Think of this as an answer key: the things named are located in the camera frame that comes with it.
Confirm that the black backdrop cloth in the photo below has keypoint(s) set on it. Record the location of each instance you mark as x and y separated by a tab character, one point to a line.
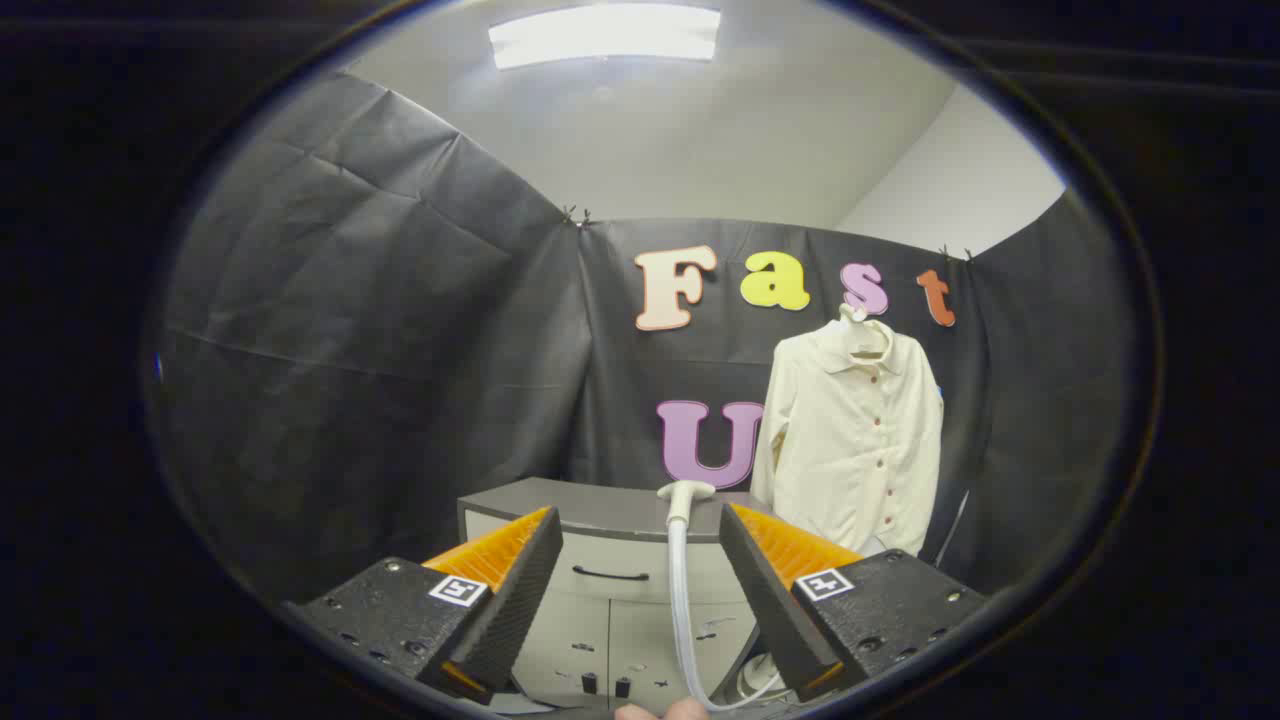
350	350

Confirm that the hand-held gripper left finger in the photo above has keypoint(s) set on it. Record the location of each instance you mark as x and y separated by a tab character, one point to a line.
520	600

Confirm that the white garment steamer wand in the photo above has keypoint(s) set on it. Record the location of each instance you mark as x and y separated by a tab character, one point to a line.
686	492

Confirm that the white garment steamer base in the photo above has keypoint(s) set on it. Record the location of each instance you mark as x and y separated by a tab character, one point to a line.
760	676

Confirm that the cream button-up shirt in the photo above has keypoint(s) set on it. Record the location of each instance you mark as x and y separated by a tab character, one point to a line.
850	450

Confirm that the grey cabinet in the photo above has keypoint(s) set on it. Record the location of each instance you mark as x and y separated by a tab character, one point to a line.
600	505

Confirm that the thin metal pole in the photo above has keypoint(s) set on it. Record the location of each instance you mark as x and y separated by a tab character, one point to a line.
955	525

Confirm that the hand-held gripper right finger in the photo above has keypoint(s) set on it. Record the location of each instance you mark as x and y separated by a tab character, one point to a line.
765	600

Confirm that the white clothes hanger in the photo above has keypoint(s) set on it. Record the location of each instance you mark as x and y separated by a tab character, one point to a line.
852	318

